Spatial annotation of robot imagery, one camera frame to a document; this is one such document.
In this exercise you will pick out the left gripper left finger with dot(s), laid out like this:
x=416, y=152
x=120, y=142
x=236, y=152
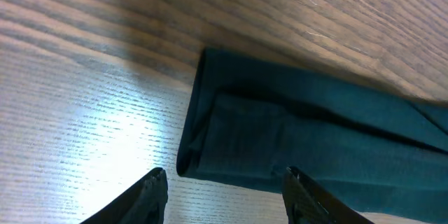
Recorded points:
x=143, y=203

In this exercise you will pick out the black polo shirt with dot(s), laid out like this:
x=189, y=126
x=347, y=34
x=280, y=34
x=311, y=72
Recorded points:
x=249, y=120

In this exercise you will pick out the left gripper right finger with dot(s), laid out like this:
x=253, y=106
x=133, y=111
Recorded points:
x=306, y=202

